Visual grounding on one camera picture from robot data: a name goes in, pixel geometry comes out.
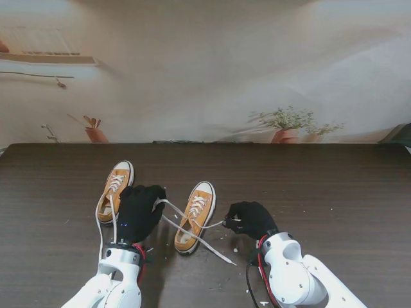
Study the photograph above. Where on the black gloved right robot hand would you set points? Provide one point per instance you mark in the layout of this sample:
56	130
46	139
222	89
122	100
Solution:
253	219

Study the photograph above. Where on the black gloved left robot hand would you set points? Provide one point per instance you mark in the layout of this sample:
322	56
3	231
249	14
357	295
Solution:
135	218

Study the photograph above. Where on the white shoelace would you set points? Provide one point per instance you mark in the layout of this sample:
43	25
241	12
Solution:
221	255

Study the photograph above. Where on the green plant in terracotta pot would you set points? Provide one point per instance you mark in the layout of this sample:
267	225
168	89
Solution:
285	134

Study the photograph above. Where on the terracotta pot with wooden utensils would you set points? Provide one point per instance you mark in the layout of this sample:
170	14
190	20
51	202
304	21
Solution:
96	134

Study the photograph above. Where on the metal tap fixture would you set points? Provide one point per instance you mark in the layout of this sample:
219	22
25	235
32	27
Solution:
53	138

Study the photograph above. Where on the metal wall rail with hook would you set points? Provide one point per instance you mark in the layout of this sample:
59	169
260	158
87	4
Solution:
32	75

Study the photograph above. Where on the wooden wall shelf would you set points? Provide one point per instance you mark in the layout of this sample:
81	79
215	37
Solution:
48	59

